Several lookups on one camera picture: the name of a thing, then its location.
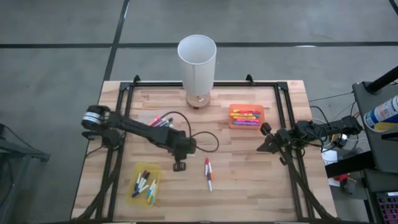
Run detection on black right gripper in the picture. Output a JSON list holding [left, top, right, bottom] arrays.
[[256, 129, 294, 154]]

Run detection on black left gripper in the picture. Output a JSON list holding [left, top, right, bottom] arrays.
[[166, 129, 198, 172]]

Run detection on teal cap thin marker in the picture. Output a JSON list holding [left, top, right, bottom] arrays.
[[146, 179, 157, 200]]

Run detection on light blue cap white marker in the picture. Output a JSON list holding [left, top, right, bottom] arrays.
[[149, 185, 159, 207]]

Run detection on dark blue cap thin marker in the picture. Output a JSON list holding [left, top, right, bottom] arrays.
[[131, 184, 150, 198], [134, 172, 143, 192]]

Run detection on orange translucent plastic bin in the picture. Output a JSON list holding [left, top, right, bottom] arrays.
[[228, 103, 266, 130]]

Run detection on yellow translucent plastic bin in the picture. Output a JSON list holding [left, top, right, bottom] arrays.
[[125, 161, 163, 208]]

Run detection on white paper sheet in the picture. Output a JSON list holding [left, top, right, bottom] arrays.
[[321, 147, 339, 166]]

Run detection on small black power box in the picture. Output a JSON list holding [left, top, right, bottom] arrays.
[[330, 133, 354, 149]]

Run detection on white shade wooden base lamp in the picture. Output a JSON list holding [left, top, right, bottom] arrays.
[[177, 34, 218, 110]]

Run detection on black equipment cart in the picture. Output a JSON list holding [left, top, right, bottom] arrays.
[[353, 81, 398, 174]]

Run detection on blue white wipes canister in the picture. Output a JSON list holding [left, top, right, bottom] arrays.
[[363, 95, 398, 132]]

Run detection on black round pole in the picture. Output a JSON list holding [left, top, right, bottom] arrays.
[[366, 65, 398, 94]]

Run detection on backlit black keyboard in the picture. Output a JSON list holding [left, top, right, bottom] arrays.
[[374, 190, 398, 224]]

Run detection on black mesh chair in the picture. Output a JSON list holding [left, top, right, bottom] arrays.
[[0, 123, 51, 224]]

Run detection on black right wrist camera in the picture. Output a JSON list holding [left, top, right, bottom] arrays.
[[259, 121, 274, 136]]

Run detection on black left wrist camera cable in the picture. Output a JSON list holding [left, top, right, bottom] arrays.
[[160, 111, 220, 154]]

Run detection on black floor cable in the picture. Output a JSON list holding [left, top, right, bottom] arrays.
[[307, 91, 355, 103]]

